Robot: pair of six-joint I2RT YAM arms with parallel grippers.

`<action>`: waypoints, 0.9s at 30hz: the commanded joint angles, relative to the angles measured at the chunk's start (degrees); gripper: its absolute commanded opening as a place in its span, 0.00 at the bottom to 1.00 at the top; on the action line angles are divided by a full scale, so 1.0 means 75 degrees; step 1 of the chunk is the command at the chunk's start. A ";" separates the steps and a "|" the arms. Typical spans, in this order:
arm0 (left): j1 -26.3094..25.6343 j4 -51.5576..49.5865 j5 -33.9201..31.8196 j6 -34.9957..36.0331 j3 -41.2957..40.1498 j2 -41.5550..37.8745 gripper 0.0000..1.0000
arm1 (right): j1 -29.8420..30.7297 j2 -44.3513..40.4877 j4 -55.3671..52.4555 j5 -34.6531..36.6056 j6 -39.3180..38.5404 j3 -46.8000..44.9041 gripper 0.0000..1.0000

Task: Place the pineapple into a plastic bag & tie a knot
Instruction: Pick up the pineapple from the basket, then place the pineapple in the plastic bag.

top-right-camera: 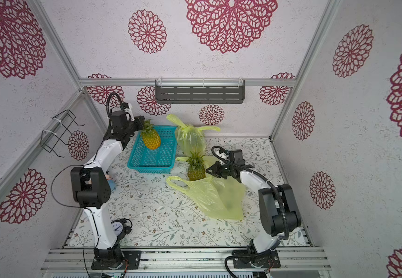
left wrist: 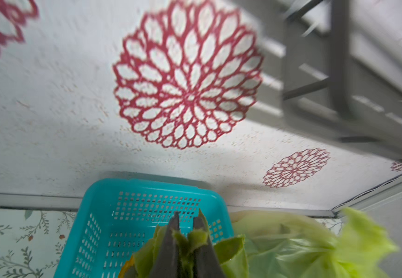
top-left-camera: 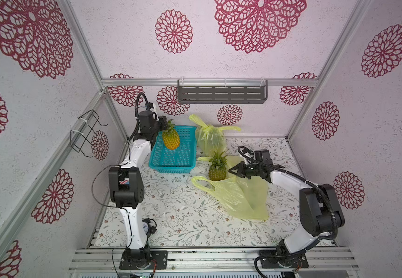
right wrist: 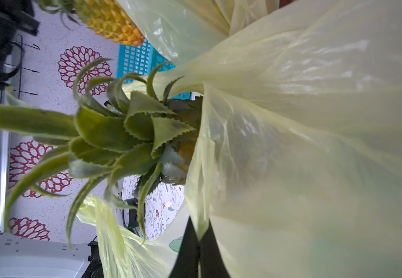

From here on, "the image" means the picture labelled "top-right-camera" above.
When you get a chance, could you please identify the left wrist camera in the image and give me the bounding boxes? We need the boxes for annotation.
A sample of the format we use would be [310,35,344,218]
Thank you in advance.
[122,103,134,122]

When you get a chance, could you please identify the teal plastic basket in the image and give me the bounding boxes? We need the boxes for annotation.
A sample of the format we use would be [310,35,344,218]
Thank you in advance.
[128,126,177,174]

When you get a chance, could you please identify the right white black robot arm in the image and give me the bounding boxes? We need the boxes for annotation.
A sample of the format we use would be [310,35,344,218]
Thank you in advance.
[206,146,301,254]

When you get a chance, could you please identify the pineapple back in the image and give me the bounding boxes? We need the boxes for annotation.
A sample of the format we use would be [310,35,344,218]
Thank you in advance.
[140,119,161,150]

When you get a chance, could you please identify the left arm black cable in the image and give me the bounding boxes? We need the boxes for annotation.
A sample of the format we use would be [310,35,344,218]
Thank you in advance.
[50,92,125,251]

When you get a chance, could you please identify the plush doll toy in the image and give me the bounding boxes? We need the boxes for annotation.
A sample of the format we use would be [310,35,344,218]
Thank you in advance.
[105,174,116,191]

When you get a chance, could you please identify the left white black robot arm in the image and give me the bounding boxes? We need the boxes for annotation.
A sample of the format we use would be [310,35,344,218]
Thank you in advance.
[70,108,144,260]

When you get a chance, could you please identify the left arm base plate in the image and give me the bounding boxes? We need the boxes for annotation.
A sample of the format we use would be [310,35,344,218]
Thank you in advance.
[91,250,142,271]

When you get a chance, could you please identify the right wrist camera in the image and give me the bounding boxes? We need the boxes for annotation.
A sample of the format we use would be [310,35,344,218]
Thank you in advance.
[217,149,228,161]

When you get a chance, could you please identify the yellow plastic bag top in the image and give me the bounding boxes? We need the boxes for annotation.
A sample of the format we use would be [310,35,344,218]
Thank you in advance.
[166,114,221,156]

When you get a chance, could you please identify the black wire wall rack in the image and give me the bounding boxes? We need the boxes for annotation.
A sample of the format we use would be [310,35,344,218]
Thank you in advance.
[39,109,84,158]

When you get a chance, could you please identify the yellow plastic bag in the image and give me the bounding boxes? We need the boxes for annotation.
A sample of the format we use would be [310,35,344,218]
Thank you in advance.
[166,114,221,156]
[166,174,246,220]

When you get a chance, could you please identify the black alarm clock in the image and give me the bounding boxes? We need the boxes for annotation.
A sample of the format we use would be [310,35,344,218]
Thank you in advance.
[111,218,133,241]

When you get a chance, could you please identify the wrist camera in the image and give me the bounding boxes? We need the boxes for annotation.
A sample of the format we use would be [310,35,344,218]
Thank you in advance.
[217,149,228,161]
[122,103,134,122]

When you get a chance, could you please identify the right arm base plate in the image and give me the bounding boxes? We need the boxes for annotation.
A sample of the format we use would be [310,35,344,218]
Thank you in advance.
[232,250,281,269]

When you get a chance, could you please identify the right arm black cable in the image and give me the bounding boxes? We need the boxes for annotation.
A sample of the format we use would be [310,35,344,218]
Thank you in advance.
[211,145,290,278]

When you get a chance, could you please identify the yellow plastic bag bottom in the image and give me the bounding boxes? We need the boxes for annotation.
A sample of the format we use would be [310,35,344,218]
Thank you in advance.
[166,174,246,220]

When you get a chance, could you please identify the pineapple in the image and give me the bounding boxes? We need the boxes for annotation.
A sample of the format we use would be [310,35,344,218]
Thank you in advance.
[140,119,161,150]
[187,152,206,181]

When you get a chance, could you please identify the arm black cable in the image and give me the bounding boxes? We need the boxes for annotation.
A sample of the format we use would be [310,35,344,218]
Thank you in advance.
[50,92,125,251]
[211,145,290,278]

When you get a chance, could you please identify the grey wall shelf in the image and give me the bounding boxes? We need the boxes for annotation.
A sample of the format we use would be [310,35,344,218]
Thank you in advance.
[154,79,246,104]

